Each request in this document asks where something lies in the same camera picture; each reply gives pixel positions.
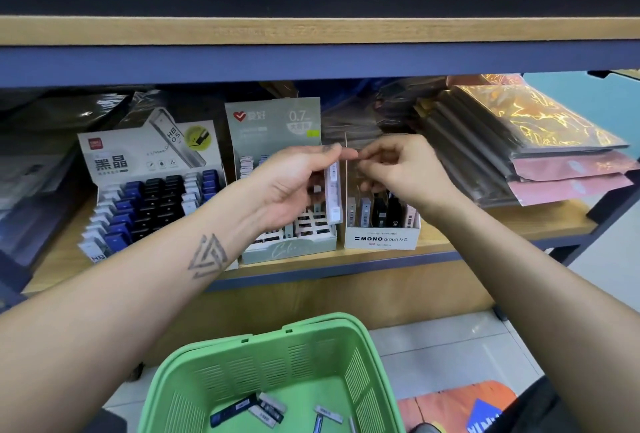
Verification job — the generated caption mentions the person's right hand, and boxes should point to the person's right hand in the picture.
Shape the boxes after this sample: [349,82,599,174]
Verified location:
[357,134,467,222]

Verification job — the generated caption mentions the person's left hand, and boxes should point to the person's left hand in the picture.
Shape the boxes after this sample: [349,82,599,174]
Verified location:
[240,144,359,236]

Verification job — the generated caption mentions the pale green display box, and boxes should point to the pale green display box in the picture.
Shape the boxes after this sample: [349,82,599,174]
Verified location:
[224,98,340,266]

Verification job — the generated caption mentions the clear plastic display box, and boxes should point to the clear plastic display box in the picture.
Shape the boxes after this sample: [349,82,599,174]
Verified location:
[343,132,421,251]

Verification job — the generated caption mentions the white display box red label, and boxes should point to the white display box red label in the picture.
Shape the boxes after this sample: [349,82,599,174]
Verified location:
[78,108,229,265]

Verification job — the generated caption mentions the green plastic basket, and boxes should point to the green plastic basket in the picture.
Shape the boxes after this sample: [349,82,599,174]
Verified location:
[138,312,407,433]

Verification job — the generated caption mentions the pile of lead cases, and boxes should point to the pile of lead cases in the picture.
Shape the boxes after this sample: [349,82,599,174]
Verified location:
[209,390,358,433]

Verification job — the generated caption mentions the person's left forearm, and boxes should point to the person's left forearm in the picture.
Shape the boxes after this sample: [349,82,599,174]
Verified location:
[0,202,269,433]

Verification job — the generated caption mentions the person's right forearm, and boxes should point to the person's right forearm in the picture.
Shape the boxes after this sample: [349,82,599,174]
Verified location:
[440,190,640,433]

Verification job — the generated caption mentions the dark plastic-wrapped packs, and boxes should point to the dark plastic-wrapped packs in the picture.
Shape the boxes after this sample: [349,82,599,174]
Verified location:
[320,74,640,208]

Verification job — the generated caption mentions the colourful printed mat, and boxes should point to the colourful printed mat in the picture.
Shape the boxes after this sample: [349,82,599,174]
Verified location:
[398,380,517,433]

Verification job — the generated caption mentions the stack of wrapped paper packs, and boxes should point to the stack of wrapped paper packs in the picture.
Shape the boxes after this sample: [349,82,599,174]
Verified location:
[0,92,131,284]

